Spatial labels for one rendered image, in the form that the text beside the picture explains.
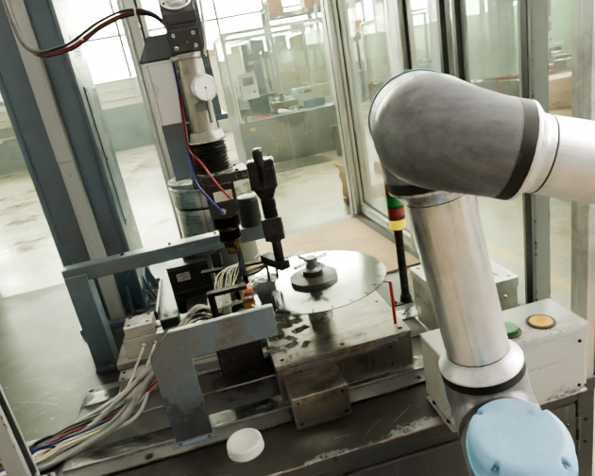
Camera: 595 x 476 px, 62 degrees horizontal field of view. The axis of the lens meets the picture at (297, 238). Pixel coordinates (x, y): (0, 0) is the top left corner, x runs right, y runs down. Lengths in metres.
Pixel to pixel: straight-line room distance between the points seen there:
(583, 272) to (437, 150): 0.62
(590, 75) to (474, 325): 0.46
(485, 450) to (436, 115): 0.38
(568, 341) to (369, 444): 0.40
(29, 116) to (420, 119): 1.27
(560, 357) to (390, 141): 0.65
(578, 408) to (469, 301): 0.59
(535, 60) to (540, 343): 0.50
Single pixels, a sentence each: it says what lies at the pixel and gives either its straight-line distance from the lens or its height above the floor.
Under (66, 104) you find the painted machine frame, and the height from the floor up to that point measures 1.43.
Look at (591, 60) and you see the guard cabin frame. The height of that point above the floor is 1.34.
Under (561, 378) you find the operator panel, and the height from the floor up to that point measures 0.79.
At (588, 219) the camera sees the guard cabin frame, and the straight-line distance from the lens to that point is 1.00.
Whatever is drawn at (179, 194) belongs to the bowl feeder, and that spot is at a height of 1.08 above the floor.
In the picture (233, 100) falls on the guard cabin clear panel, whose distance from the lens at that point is 2.11.
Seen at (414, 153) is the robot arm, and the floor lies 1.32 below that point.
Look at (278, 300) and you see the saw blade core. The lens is 1.08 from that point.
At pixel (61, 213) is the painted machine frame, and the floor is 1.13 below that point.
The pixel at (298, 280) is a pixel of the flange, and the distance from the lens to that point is 1.13.
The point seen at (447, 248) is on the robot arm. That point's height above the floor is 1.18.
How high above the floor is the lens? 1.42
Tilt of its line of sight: 19 degrees down
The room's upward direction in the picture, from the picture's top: 11 degrees counter-clockwise
